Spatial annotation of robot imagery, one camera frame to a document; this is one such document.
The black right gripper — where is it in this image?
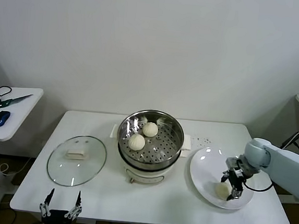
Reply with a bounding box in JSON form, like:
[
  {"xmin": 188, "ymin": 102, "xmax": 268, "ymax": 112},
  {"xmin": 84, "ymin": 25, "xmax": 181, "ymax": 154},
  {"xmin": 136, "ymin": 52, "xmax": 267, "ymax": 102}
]
[{"xmin": 219, "ymin": 167, "xmax": 249, "ymax": 203}]

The blue computer mouse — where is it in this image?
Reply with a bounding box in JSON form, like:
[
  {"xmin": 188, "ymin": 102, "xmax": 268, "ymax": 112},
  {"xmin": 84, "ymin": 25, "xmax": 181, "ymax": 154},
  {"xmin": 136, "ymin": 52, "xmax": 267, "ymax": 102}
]
[{"xmin": 0, "ymin": 110, "xmax": 11, "ymax": 129}]

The black cable with adapter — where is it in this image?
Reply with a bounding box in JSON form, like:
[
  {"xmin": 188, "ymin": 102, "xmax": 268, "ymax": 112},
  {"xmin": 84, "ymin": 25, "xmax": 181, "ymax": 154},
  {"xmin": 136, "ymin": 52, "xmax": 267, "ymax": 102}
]
[{"xmin": 280, "ymin": 131, "xmax": 299, "ymax": 157}]

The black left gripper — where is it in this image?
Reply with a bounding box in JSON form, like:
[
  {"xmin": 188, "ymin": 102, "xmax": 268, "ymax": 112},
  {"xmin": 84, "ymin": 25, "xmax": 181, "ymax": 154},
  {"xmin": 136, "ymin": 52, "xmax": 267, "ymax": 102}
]
[{"xmin": 37, "ymin": 187, "xmax": 85, "ymax": 224}]

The white round plate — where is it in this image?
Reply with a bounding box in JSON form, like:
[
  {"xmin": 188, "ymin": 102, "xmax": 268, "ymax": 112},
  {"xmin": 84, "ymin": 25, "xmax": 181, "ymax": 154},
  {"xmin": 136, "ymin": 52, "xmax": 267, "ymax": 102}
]
[{"xmin": 186, "ymin": 146, "xmax": 258, "ymax": 212}]

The white steamed baozi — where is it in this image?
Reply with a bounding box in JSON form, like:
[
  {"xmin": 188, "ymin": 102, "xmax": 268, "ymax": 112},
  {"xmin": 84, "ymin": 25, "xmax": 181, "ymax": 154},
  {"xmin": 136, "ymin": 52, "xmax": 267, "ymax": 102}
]
[
  {"xmin": 142, "ymin": 121, "xmax": 160, "ymax": 138},
  {"xmin": 127, "ymin": 133, "xmax": 147, "ymax": 152},
  {"xmin": 214, "ymin": 182, "xmax": 232, "ymax": 200}
]

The stainless steel steamer basket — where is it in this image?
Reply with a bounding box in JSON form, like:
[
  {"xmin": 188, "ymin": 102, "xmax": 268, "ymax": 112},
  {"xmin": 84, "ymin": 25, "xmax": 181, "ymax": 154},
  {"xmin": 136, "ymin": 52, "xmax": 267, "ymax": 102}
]
[{"xmin": 107, "ymin": 106, "xmax": 195, "ymax": 174}]

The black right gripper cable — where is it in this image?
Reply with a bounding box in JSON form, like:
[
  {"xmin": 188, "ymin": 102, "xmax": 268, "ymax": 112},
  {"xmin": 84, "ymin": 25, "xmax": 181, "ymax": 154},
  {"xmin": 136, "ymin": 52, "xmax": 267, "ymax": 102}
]
[{"xmin": 243, "ymin": 178, "xmax": 274, "ymax": 194}]

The thin white floor cable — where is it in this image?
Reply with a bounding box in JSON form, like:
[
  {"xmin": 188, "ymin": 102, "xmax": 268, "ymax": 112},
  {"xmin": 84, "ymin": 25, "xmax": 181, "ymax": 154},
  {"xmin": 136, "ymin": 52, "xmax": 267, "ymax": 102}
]
[{"xmin": 0, "ymin": 154, "xmax": 32, "ymax": 178}]

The white side table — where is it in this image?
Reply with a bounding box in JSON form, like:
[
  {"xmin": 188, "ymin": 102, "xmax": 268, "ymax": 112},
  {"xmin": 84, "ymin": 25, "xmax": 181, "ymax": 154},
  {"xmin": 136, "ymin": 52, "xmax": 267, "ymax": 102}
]
[{"xmin": 0, "ymin": 85, "xmax": 45, "ymax": 205}]

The glass pot lid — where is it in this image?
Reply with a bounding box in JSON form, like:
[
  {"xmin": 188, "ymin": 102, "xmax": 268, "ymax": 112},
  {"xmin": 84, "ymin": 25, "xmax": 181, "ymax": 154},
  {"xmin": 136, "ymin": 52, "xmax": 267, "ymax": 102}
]
[{"xmin": 45, "ymin": 132, "xmax": 110, "ymax": 191}]

